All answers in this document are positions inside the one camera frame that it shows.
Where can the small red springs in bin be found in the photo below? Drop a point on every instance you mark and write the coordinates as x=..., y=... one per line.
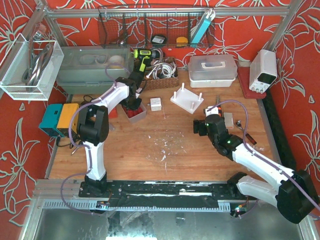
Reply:
x=132, y=113

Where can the translucent box with orange label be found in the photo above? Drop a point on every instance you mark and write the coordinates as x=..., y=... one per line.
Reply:
x=228, y=120

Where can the yellow tape measure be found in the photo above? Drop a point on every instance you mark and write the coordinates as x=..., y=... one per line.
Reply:
x=181, y=42

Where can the green cordless drill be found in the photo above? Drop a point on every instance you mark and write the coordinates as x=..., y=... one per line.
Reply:
x=145, y=57

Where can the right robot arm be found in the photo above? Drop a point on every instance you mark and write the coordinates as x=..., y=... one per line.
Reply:
x=292, y=192

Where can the white cube power socket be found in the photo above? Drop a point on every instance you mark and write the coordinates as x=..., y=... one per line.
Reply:
x=155, y=104

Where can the white bench power supply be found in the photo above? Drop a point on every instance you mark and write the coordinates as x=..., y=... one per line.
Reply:
x=262, y=71

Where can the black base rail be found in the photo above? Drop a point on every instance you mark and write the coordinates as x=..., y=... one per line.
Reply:
x=117, y=188

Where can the clear acrylic hanging box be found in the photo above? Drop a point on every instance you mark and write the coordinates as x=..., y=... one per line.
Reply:
x=31, y=73

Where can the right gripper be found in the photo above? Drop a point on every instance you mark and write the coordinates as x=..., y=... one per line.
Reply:
x=198, y=126

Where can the woven wicker basket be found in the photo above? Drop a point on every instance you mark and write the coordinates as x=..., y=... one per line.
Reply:
x=161, y=75

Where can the red cube block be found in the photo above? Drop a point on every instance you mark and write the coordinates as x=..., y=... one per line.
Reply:
x=113, y=113

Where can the grey plastic tape container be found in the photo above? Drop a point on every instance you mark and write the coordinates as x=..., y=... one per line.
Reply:
x=93, y=69

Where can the yellow teal soldering station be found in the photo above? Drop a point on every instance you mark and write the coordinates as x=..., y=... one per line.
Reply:
x=57, y=118

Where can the orange black screwdriver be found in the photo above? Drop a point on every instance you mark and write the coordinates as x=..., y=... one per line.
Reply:
x=219, y=105

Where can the black wire wall basket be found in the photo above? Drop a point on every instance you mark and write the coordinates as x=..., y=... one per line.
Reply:
x=133, y=25

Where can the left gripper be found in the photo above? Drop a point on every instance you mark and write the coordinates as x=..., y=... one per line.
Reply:
x=131, y=103

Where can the white peg board fixture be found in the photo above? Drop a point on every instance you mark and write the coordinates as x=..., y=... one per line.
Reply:
x=186, y=99

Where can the translucent spring bin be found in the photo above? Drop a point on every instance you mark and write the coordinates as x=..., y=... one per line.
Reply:
x=135, y=116

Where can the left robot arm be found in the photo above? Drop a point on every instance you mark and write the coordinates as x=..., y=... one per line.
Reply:
x=93, y=127

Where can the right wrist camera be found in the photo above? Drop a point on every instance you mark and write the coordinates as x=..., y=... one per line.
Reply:
x=210, y=110

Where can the white plastic storage box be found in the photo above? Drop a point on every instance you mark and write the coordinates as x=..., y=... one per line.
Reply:
x=212, y=71

